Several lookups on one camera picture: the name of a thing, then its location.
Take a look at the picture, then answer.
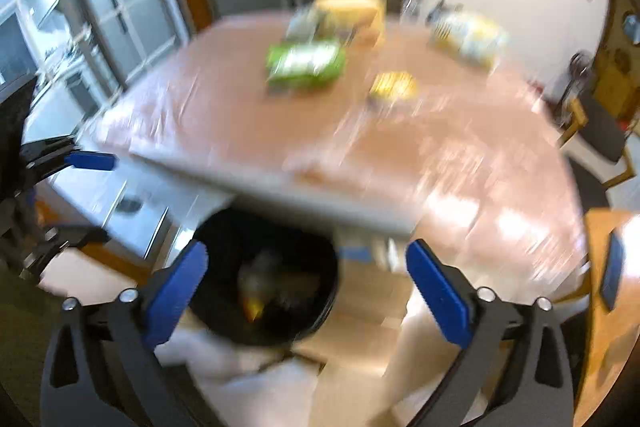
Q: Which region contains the black standing fan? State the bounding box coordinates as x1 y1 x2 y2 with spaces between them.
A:
559 50 593 119

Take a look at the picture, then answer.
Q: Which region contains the black cushioned wooden chair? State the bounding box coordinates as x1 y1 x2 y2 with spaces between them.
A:
558 93 637 191

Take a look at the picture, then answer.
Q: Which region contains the yellow rabbit cardboard box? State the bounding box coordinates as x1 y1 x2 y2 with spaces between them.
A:
312 0 387 48

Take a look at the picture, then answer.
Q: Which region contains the green snack bag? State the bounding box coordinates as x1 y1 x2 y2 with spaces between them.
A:
266 40 346 89

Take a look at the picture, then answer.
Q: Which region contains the black trash bin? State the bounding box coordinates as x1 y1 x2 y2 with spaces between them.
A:
189 206 341 347

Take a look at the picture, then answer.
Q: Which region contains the black phone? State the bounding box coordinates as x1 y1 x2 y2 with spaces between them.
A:
600 232 626 312

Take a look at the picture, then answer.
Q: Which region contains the grey chair backrest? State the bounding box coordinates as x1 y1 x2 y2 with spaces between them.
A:
128 143 419 236

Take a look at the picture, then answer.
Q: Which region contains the gold butter packet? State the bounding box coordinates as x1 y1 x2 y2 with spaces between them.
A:
369 72 418 103

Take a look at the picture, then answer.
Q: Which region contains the floral tissue pack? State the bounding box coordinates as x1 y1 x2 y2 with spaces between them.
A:
431 11 509 72

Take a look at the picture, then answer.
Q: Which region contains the white pillow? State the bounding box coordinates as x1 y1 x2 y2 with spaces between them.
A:
154 329 320 426

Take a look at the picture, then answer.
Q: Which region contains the wooden cabinet with mirror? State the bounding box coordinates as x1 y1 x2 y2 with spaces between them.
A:
594 0 639 122

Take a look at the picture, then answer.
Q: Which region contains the white crumpled plastic bag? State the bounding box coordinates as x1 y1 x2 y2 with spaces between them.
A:
285 5 323 42

